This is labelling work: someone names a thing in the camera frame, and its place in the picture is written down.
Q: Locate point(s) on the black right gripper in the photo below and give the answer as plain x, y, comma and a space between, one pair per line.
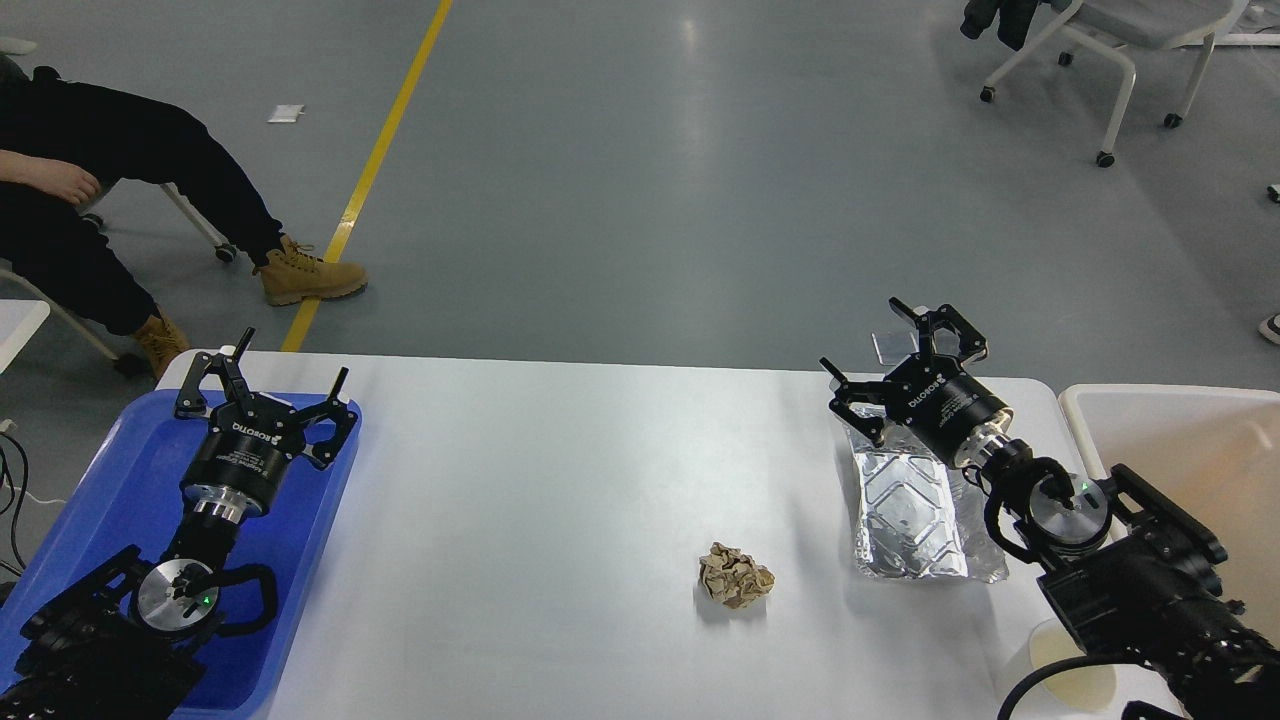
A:
962, 422

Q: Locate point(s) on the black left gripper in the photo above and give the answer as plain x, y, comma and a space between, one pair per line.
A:
253, 440

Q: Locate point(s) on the white paper cup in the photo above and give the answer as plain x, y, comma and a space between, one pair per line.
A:
1087, 689

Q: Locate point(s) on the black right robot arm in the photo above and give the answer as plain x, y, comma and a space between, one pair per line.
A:
1129, 573

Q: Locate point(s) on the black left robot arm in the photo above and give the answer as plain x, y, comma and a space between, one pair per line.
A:
173, 583

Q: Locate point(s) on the person's bare hand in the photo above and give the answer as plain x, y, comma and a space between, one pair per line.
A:
59, 179

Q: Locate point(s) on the left metal floor plate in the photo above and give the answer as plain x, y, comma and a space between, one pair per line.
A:
893, 347

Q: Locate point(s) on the tan boot near table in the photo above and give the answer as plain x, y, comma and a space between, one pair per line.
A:
162, 341

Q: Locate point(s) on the blue plastic tray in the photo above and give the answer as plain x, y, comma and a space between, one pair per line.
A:
130, 495

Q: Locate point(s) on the aluminium foil tray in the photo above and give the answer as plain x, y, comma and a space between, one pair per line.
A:
918, 520

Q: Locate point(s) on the tan boot on line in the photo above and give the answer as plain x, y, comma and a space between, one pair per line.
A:
291, 274

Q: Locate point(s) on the white side table corner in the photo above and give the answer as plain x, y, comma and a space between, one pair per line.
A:
20, 319

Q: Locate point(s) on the crumpled brown paper ball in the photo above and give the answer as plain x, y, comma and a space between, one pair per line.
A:
733, 578

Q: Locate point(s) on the beige plastic bin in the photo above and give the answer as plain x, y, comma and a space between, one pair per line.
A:
1215, 452

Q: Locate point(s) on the seated person in black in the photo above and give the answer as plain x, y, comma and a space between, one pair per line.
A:
103, 136

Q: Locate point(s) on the dark jacket on chair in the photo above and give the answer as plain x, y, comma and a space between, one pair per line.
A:
1013, 19

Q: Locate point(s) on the white office chair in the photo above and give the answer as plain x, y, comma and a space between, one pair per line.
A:
1111, 28

